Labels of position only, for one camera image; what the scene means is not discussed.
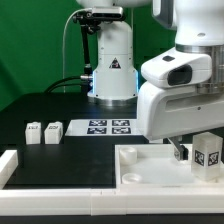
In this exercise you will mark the black camera on mount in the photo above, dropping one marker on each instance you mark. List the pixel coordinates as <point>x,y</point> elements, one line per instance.
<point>90,20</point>

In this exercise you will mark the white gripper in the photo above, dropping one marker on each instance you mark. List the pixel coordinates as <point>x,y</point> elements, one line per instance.
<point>165,113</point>

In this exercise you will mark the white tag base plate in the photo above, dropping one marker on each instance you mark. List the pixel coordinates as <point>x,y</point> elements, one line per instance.
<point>102,127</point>

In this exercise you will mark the white U-shaped fence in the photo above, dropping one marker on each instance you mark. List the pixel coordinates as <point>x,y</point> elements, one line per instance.
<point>124,199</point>

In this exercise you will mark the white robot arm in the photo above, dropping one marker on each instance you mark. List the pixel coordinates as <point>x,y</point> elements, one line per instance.
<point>190,34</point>

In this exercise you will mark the white square tabletop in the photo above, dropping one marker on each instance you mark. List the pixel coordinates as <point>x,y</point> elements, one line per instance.
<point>155,164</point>

